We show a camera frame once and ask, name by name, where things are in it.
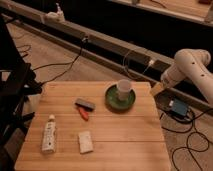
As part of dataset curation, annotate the grey metal rail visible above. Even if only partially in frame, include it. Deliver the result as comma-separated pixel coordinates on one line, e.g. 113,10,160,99
0,0,213,116

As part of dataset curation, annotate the blue power adapter box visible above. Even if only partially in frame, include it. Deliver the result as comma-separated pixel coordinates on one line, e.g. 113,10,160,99
169,99,188,117

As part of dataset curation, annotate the green ceramic plate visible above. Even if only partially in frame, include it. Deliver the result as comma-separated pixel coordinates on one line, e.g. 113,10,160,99
105,84,136,112

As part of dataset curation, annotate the white plastic cup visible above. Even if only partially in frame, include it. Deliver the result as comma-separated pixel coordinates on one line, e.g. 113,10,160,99
116,79,132,100

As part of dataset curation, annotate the black cable by rail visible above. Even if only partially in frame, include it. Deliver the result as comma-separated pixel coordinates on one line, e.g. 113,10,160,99
32,36,89,85

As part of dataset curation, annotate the red marker pen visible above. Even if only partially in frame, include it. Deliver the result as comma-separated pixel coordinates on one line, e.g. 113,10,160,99
77,107,89,121

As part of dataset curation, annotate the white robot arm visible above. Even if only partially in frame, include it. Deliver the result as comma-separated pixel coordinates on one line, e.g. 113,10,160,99
150,49,213,107

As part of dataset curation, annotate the white object on rail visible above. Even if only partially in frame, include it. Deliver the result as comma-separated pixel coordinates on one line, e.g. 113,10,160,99
45,4,65,22

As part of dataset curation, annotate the black chair frame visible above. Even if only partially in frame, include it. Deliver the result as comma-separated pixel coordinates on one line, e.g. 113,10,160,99
0,14,42,171

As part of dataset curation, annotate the white tube with cap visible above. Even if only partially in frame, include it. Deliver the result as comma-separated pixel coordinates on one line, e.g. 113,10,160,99
41,115,56,153

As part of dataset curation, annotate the black floor cable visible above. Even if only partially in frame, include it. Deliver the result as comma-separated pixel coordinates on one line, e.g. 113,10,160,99
158,107,213,171

